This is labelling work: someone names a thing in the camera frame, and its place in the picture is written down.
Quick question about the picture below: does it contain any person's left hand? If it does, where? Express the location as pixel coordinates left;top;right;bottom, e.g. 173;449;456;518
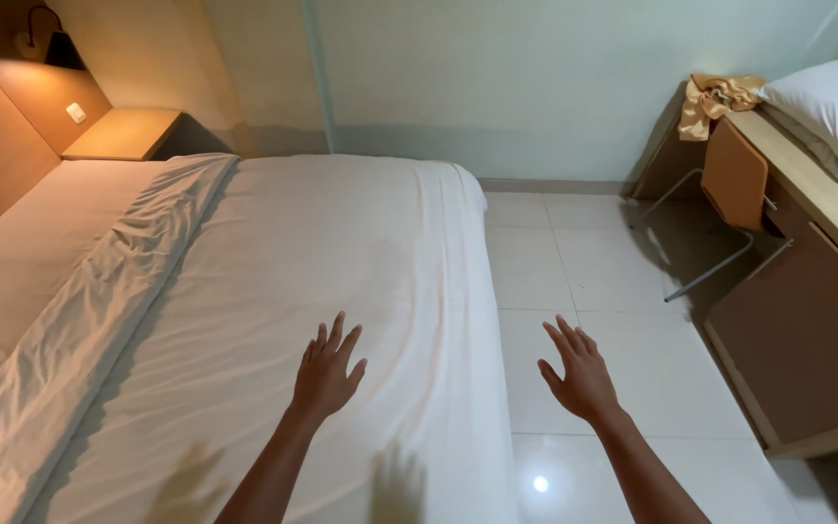
291;311;368;423

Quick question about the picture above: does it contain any person's right hand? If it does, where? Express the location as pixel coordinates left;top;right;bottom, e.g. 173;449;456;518
537;314;621;424

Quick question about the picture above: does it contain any wooden desk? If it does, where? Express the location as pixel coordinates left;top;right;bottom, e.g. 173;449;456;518
628;80;838;460

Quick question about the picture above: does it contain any orange chair with metal legs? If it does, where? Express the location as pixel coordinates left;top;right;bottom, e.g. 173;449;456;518
628;116;795;304

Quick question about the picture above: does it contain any crumpled golden cloth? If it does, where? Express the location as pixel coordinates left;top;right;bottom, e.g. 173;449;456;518
677;73;768;142

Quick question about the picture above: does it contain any wooden bedside shelf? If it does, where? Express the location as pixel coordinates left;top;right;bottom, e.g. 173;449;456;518
61;108;183;162

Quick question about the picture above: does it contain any mattress with white sheet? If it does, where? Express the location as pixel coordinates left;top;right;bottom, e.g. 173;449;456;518
0;159;171;426

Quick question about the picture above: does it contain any flat cream pillow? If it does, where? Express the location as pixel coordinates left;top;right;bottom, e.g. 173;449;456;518
759;103;838;185

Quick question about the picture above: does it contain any white pillow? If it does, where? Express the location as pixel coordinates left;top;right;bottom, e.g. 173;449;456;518
757;56;838;176

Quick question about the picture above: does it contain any black wall lamp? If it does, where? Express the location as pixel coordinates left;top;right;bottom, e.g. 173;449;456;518
15;5;88;72

